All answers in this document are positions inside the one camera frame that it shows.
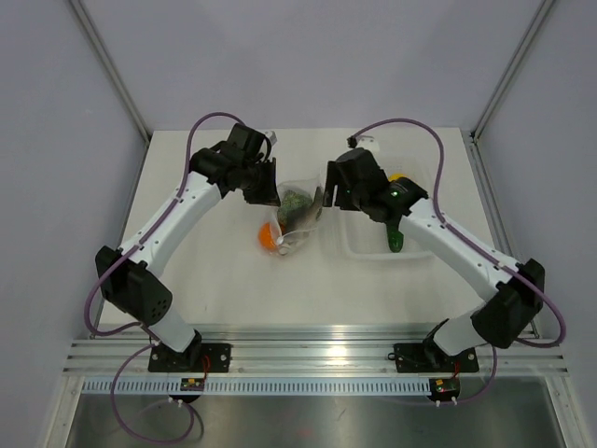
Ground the clear zip top bag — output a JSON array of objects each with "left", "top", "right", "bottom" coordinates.
[{"left": 258, "top": 175, "right": 324, "bottom": 257}]

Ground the green netted melon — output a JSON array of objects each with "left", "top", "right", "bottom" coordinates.
[{"left": 277, "top": 189, "right": 312, "bottom": 226}]

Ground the green cucumber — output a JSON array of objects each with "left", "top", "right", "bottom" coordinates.
[{"left": 385, "top": 224, "right": 404, "bottom": 253}]

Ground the orange fruit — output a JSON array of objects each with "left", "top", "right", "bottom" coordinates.
[{"left": 257, "top": 222, "right": 277, "bottom": 252}]

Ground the grey toy fish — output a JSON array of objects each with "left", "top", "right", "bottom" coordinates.
[{"left": 294, "top": 187, "right": 324, "bottom": 231}]

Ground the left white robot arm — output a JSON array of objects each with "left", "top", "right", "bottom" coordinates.
[{"left": 95, "top": 123, "right": 280, "bottom": 372}]

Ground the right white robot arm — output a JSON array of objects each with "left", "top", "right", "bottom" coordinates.
[{"left": 324, "top": 148, "right": 545, "bottom": 370}]

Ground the yellow lemon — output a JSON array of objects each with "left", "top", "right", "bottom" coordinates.
[{"left": 388, "top": 174, "right": 406, "bottom": 182}]

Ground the right small circuit board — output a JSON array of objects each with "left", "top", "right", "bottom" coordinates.
[{"left": 432, "top": 377, "right": 461, "bottom": 399}]

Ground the small circuit board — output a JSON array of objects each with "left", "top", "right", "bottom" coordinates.
[
  {"left": 432, "top": 377, "right": 461, "bottom": 399},
  {"left": 180, "top": 378, "right": 205, "bottom": 391}
]

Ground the left small circuit board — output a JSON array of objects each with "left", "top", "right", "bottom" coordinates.
[{"left": 180, "top": 378, "right": 205, "bottom": 391}]

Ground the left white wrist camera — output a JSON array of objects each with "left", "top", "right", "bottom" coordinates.
[{"left": 264, "top": 130, "right": 277, "bottom": 146}]

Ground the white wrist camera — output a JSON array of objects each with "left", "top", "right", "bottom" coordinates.
[
  {"left": 347, "top": 135, "right": 381, "bottom": 153},
  {"left": 264, "top": 130, "right": 277, "bottom": 146}
]

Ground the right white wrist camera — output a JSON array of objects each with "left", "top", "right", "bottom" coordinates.
[{"left": 347, "top": 135, "right": 381, "bottom": 153}]

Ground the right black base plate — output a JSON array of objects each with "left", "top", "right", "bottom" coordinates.
[{"left": 387, "top": 343, "right": 479, "bottom": 373}]

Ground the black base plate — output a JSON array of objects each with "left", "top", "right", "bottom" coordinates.
[
  {"left": 387, "top": 343, "right": 479, "bottom": 373},
  {"left": 147, "top": 343, "right": 232, "bottom": 373}
]

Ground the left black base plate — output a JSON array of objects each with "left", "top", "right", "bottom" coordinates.
[{"left": 147, "top": 343, "right": 232, "bottom": 373}]

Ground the aluminium rail front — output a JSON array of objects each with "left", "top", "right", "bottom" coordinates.
[{"left": 62, "top": 325, "right": 569, "bottom": 378}]

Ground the left aluminium frame post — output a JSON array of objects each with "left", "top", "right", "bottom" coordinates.
[{"left": 65, "top": 0, "right": 152, "bottom": 147}]

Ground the aluminium frame post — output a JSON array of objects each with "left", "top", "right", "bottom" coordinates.
[
  {"left": 65, "top": 0, "right": 152, "bottom": 147},
  {"left": 470, "top": 0, "right": 559, "bottom": 145}
]

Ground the right aluminium frame post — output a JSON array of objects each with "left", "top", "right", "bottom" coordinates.
[{"left": 470, "top": 0, "right": 559, "bottom": 145}]

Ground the white slotted cable duct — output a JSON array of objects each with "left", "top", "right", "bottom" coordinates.
[{"left": 82, "top": 376, "right": 431, "bottom": 397}]

